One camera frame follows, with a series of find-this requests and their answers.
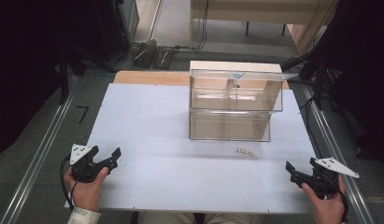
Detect person's left hand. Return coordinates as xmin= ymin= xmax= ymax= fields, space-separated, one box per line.
xmin=63 ymin=166 xmax=110 ymax=213

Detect black foot pedal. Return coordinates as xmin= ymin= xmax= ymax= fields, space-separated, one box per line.
xmin=152 ymin=46 xmax=176 ymax=71
xmin=131 ymin=39 xmax=160 ymax=70

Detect metal floor rail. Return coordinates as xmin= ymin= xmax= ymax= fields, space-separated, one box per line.
xmin=300 ymin=83 xmax=368 ymax=224
xmin=0 ymin=75 xmax=80 ymax=224

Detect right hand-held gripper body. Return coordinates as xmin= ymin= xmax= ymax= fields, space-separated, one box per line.
xmin=306 ymin=156 xmax=361 ymax=200

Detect clear acrylic drawer box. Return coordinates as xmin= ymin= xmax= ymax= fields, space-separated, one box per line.
xmin=188 ymin=60 xmax=300 ymax=143

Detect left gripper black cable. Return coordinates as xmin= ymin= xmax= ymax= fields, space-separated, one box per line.
xmin=59 ymin=153 xmax=79 ymax=211

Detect black stand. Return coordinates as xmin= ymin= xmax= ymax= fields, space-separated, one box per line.
xmin=281 ymin=46 xmax=342 ymax=110

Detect hanging black cables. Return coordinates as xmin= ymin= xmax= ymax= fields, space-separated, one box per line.
xmin=175 ymin=0 xmax=210 ymax=51

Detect beaded bracelet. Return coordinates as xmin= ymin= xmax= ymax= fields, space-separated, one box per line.
xmin=235 ymin=147 xmax=259 ymax=161

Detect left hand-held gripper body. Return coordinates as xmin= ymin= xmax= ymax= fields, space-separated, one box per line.
xmin=69 ymin=143 xmax=102 ymax=184

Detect light wooden desk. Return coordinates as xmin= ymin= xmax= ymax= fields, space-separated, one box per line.
xmin=189 ymin=0 xmax=339 ymax=51

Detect black cabinet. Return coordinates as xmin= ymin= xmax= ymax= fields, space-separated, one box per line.
xmin=94 ymin=0 xmax=141 ymax=63

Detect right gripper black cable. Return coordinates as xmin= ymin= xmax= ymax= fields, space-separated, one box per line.
xmin=320 ymin=172 xmax=350 ymax=224

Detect person's right hand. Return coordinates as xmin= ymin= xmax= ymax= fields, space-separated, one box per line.
xmin=300 ymin=175 xmax=348 ymax=224

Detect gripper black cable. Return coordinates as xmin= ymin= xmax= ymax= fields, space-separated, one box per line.
xmin=59 ymin=153 xmax=79 ymax=211
xmin=320 ymin=172 xmax=350 ymax=224

